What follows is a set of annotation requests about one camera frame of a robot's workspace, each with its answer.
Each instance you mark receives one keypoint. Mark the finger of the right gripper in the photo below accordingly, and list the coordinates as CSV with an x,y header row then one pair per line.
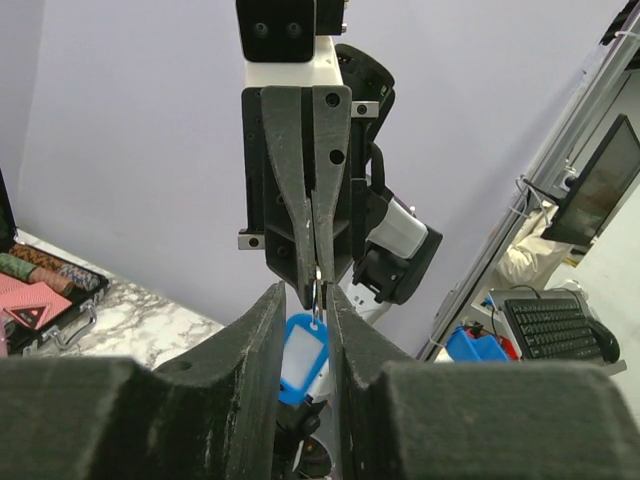
x,y
287,128
331,107

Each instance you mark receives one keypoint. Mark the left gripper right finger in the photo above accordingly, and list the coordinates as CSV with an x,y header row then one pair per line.
x,y
400,418

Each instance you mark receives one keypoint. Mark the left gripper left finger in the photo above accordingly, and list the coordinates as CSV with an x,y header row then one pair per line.
x,y
209,413

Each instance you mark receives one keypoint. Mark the blue key tag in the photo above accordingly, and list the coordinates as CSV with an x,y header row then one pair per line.
x,y
305,364

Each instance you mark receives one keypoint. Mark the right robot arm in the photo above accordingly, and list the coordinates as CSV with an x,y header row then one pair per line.
x,y
399,247

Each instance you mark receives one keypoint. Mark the blue storage bin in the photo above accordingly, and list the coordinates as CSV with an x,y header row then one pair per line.
x,y
461,347

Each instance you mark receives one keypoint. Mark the black keyboard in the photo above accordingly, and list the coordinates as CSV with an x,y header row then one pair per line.
x,y
549,329

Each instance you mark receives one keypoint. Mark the black poker chip case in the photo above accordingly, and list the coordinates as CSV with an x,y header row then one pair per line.
x,y
84,287

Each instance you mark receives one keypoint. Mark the pink card stack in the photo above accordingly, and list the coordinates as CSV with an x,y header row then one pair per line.
x,y
31,306

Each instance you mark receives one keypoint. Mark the black computer mouse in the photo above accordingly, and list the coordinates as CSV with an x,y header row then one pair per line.
x,y
606,340

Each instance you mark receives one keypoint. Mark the black monitor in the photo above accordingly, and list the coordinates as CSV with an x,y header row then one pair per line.
x,y
603,181

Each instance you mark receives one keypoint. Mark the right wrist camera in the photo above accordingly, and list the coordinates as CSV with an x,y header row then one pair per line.
x,y
290,42

